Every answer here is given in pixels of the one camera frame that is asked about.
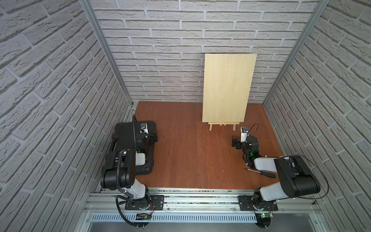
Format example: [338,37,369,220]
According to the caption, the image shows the small wooden easel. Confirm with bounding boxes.
[208,122,240,131]

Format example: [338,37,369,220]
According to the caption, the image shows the left aluminium corner post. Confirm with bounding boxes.
[80,0,133,107]

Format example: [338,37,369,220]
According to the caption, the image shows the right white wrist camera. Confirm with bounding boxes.
[240,127,249,143]

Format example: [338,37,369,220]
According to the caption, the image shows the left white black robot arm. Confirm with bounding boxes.
[100,116,158,210]

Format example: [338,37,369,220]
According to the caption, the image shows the black handled screwdriver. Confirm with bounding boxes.
[245,168,276,178]

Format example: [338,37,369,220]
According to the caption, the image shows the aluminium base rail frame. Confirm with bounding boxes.
[75,188,329,232]

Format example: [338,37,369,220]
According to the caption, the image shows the light wooden board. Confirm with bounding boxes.
[203,54,257,124]

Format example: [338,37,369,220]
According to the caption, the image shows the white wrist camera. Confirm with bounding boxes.
[240,127,249,143]
[138,122,149,134]

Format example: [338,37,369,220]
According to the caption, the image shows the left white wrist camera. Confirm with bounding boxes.
[138,122,149,134]

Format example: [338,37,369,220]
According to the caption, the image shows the right aluminium corner post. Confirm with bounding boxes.
[262,0,330,106]

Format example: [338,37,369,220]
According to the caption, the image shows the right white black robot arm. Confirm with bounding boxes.
[232,135,321,212]

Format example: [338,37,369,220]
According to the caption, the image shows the aluminium corner post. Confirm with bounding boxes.
[262,0,330,106]
[80,0,133,107]

